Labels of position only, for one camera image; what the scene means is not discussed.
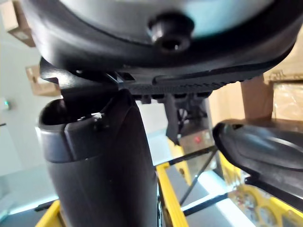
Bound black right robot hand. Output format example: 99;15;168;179
21;0;303;227

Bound yellow shelf rack black posts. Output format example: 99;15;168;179
35;139;303;227

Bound cardboard box with pink tag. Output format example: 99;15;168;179
179;129;213;153

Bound brown cardboard box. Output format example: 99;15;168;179
25;66;62;96
241;77;275;120
0;0;36;48

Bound black plastic housing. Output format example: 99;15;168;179
212;118;303;189

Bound film-wrapped cardboard box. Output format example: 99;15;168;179
262;63;303;120

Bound white wall device green light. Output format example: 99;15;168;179
0;96;12;111

